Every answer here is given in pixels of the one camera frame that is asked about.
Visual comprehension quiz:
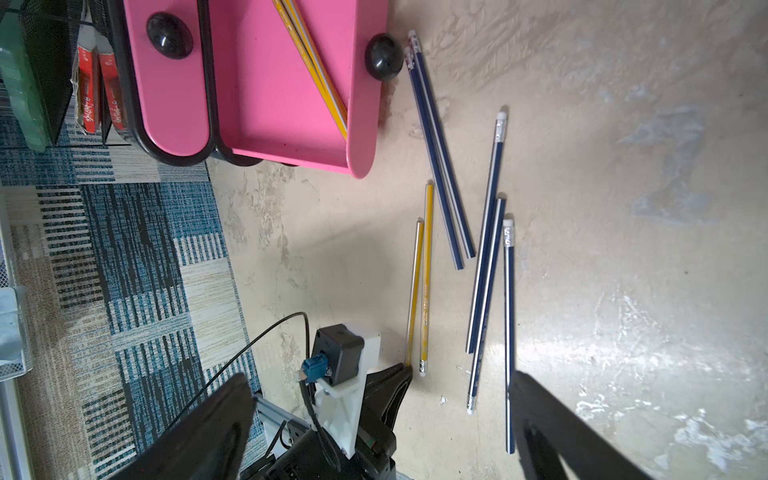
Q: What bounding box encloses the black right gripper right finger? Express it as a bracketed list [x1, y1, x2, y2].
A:
[509, 371, 649, 479]

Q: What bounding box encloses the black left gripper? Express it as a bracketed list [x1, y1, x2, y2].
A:
[240, 363, 413, 479]

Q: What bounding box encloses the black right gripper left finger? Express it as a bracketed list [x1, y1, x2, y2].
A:
[113, 373, 255, 479]

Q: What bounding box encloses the yellow pencil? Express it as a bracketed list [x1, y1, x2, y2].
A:
[419, 182, 435, 377]
[404, 219, 424, 367]
[272, 0, 348, 140]
[284, 1, 348, 137]

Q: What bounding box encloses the dark blue pencil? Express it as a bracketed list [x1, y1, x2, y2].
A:
[465, 107, 508, 354]
[502, 216, 515, 454]
[467, 196, 506, 415]

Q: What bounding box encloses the pink drawer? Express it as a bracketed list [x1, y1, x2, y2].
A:
[123, 0, 210, 157]
[209, 1, 389, 178]

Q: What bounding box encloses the black pencil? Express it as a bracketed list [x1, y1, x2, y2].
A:
[408, 30, 476, 259]
[404, 46, 464, 270]

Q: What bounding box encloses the pink top drawer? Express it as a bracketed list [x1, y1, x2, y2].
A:
[123, 0, 210, 157]

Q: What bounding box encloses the black pink drawer unit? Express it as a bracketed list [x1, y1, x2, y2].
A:
[106, 1, 310, 166]

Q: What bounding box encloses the red book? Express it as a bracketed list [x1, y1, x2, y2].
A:
[71, 25, 127, 137]

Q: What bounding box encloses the green book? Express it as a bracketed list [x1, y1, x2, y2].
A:
[1, 12, 51, 152]

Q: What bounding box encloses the black mesh shelf rack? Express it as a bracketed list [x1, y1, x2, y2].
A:
[1, 1, 113, 149]

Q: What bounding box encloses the white wire basket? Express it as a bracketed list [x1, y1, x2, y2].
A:
[1, 286, 33, 382]

